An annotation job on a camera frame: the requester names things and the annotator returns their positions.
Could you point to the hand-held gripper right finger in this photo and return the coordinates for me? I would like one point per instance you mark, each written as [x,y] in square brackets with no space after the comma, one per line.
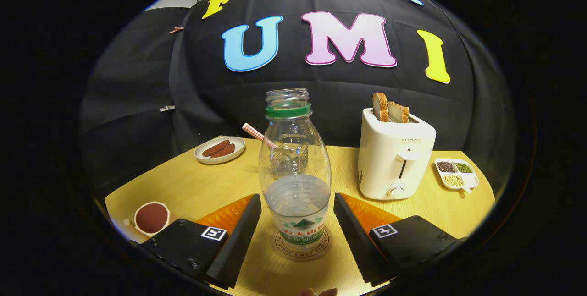
[357,250]

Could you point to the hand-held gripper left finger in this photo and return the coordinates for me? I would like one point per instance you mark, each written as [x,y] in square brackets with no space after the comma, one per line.
[238,245]

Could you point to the round cork coaster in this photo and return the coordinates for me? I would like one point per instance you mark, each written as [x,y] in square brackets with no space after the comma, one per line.
[300,256]

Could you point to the clear plastic bottle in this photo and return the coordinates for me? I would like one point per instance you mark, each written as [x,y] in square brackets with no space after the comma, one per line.
[296,204]

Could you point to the wooden table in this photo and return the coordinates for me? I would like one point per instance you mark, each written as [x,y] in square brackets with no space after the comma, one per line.
[206,186]

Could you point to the reddish brown sausage piece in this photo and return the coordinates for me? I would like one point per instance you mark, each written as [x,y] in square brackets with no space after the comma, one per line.
[225,151]
[216,147]

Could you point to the white toaster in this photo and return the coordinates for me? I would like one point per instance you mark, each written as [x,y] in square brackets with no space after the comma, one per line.
[385,158]

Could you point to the white oval plate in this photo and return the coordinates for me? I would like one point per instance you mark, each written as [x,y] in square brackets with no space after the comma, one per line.
[239,145]

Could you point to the ribbed clear glass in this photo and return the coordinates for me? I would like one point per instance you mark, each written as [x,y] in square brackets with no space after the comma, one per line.
[289,156]

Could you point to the red checked paper straw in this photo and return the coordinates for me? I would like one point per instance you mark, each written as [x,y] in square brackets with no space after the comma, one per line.
[254,132]

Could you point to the pile of beige beans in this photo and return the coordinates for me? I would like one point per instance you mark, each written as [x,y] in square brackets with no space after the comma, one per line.
[454,180]

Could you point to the pile of dark brown beans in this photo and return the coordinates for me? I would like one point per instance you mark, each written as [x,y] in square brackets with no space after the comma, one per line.
[445,166]

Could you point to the white divided dish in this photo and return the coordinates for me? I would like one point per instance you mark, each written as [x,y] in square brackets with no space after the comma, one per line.
[472,181]

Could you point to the pile of green beans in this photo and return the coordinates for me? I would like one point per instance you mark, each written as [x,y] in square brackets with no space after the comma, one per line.
[463,167]

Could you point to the toasted bread slice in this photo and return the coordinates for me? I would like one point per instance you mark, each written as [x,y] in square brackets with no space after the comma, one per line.
[380,107]
[398,112]

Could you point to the silver clip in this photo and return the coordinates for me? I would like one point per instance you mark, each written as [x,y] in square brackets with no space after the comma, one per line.
[167,108]

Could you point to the copper clip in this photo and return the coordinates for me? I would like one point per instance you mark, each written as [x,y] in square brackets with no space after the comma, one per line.
[176,30]

